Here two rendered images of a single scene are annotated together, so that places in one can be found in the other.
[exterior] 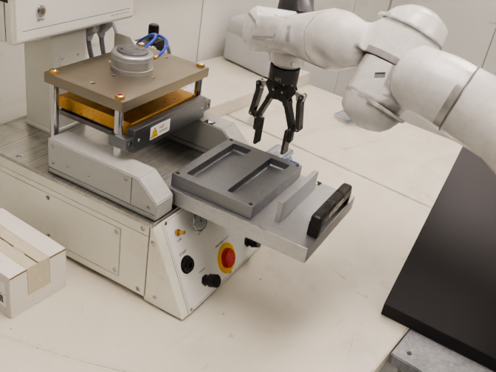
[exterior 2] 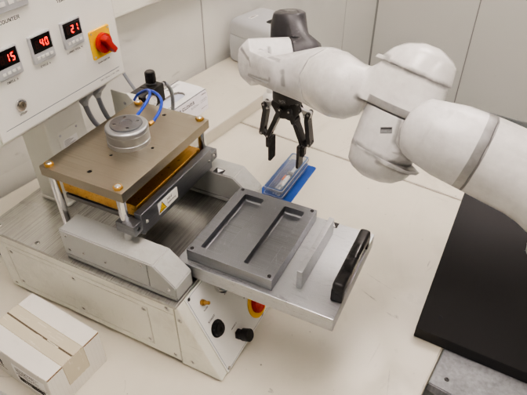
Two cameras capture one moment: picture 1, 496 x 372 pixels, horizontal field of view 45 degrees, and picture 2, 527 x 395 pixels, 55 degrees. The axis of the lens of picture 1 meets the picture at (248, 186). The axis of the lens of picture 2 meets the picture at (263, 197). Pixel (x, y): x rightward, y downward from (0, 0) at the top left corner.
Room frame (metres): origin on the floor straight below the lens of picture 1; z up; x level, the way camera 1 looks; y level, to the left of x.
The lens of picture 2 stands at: (0.29, -0.02, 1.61)
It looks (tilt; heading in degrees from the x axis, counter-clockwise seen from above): 38 degrees down; 2
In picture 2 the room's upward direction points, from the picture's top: straight up
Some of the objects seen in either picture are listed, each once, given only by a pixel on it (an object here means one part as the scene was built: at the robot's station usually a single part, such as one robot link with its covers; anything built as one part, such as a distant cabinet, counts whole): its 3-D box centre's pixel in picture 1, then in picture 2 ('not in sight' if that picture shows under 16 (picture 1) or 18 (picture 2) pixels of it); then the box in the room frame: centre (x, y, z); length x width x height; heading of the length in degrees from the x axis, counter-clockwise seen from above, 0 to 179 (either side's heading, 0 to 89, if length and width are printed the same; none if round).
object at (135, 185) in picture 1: (108, 173); (125, 255); (0.93, 0.25, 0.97); 0.25 x 0.05 x 0.07; 66
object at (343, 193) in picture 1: (331, 208); (351, 263); (0.90, -0.15, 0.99); 0.15 x 0.02 x 0.04; 156
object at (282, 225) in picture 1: (260, 189); (278, 246); (0.95, -0.02, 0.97); 0.30 x 0.22 x 0.08; 66
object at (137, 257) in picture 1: (133, 190); (157, 243); (1.09, 0.24, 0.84); 0.53 x 0.37 x 0.17; 66
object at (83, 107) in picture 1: (133, 89); (136, 158); (1.09, 0.25, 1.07); 0.22 x 0.17 x 0.10; 156
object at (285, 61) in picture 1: (284, 50); not in sight; (1.46, -0.03, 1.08); 0.13 x 0.12 x 0.05; 154
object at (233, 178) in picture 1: (239, 174); (254, 233); (0.97, 0.02, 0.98); 0.20 x 0.17 x 0.03; 156
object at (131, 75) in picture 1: (125, 74); (125, 143); (1.11, 0.28, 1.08); 0.31 x 0.24 x 0.13; 156
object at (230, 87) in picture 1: (208, 87); (219, 95); (1.93, 0.19, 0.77); 0.84 x 0.30 x 0.04; 148
